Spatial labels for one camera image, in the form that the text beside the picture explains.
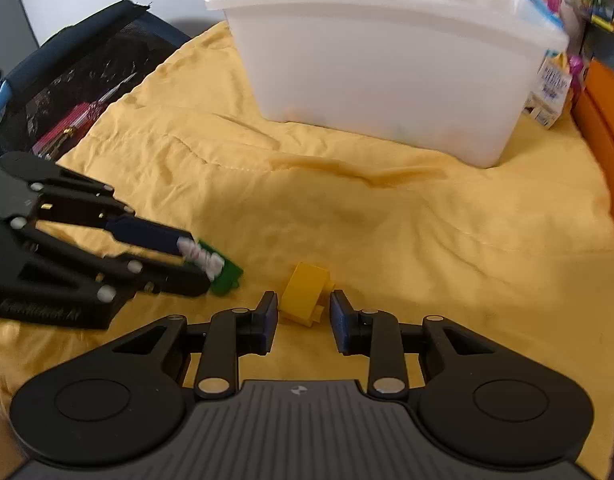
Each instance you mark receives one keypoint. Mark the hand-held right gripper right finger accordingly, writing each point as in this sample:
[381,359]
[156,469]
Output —
[337,323]

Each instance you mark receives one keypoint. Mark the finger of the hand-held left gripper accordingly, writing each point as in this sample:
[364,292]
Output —
[147,235]
[177,277]

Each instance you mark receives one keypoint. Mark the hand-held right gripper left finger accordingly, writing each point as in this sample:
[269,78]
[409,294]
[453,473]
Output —
[270,321]

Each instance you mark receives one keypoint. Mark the yellow toy brick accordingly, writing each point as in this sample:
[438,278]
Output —
[302,292]

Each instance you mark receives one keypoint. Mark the green toy piece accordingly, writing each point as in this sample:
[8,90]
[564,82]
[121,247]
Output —
[228,277]

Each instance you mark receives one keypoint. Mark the white plastic storage container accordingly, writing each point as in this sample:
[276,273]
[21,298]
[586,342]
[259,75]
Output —
[387,70]

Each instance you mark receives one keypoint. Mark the yellow blanket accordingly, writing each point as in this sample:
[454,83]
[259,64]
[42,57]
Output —
[387,240]

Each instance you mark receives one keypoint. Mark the pink package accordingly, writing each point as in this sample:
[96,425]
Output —
[67,130]

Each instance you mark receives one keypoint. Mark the dark blue mesh bag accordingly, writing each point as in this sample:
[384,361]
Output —
[72,65]

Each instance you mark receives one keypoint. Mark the grey panel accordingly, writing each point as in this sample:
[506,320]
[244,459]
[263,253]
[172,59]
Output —
[9,25]

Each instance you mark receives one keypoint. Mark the small printed white carton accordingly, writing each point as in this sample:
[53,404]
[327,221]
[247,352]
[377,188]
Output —
[549,90]

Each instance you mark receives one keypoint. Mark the orange cabinet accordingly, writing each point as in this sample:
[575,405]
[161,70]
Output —
[607,120]

